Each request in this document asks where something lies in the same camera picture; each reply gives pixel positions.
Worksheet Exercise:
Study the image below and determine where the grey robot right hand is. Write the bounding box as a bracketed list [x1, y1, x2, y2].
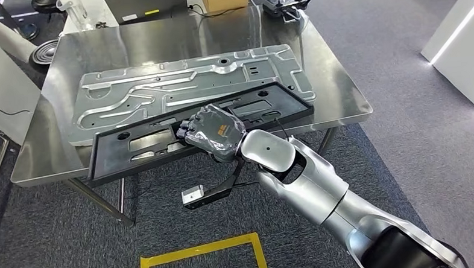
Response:
[175, 102, 249, 165]

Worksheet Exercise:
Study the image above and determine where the black plastic panel part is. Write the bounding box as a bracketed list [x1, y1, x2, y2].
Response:
[84, 80, 318, 190]

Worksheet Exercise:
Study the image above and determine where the stainless steel workbench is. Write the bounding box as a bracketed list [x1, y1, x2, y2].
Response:
[4, 0, 379, 233]

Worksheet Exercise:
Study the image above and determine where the grey stamped metal panel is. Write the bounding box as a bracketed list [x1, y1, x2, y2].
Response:
[65, 42, 319, 148]

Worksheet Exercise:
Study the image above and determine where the black remote controller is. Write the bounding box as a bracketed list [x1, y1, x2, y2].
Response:
[262, 0, 321, 25]

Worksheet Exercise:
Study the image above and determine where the grey laptop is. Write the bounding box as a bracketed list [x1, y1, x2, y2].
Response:
[103, 0, 189, 27]

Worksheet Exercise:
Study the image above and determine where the white desk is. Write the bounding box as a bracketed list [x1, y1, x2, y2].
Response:
[61, 0, 265, 35]

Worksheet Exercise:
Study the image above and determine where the round ribbed metal base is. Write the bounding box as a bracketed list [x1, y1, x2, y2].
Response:
[28, 39, 62, 67]

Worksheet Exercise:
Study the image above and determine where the pole with round base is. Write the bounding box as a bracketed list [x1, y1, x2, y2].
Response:
[0, 0, 41, 43]

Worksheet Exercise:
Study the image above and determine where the black round stool base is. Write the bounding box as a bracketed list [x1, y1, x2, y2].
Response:
[31, 0, 63, 15]

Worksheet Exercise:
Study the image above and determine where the white board panel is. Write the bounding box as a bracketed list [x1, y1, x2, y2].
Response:
[0, 5, 44, 147]

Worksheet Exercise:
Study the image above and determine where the white illuminated counter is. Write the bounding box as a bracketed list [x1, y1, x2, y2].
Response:
[418, 0, 474, 126]

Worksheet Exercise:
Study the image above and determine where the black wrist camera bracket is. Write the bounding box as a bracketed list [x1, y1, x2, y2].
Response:
[181, 156, 250, 211]

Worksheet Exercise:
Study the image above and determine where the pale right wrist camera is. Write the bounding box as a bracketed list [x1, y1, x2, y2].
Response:
[181, 184, 206, 205]

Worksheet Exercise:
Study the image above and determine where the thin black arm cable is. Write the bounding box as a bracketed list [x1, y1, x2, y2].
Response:
[273, 116, 291, 142]

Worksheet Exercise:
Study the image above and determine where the black desk cable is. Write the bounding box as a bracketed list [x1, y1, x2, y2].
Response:
[188, 2, 221, 21]

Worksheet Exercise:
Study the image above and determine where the thin black board cable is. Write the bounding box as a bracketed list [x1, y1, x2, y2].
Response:
[0, 89, 32, 117]

